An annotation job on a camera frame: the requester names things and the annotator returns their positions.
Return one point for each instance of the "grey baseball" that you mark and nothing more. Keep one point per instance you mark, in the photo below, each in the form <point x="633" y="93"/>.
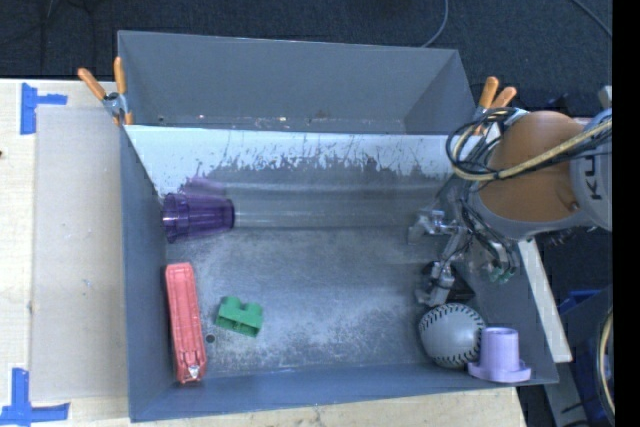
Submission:
<point x="447" y="335"/>

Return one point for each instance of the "grey metal bin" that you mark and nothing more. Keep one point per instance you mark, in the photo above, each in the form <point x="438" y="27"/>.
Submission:
<point x="320" y="275"/>

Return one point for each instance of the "red-brown flat block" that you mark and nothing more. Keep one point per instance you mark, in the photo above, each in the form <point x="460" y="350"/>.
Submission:
<point x="185" y="320"/>

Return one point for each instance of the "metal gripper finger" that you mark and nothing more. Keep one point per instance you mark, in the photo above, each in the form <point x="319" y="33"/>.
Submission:
<point x="436" y="284"/>
<point x="434" y="226"/>

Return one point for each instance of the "pale flat board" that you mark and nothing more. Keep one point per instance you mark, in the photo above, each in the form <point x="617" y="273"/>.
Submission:
<point x="75" y="255"/>

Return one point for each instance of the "purple clear plastic cup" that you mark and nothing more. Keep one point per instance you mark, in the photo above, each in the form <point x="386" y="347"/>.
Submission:
<point x="197" y="216"/>

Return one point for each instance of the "green toy brick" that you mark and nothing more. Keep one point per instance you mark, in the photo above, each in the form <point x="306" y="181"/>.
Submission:
<point x="240" y="316"/>

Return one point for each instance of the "lilac flanged cylinder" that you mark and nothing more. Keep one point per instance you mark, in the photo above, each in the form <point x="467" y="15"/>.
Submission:
<point x="500" y="355"/>

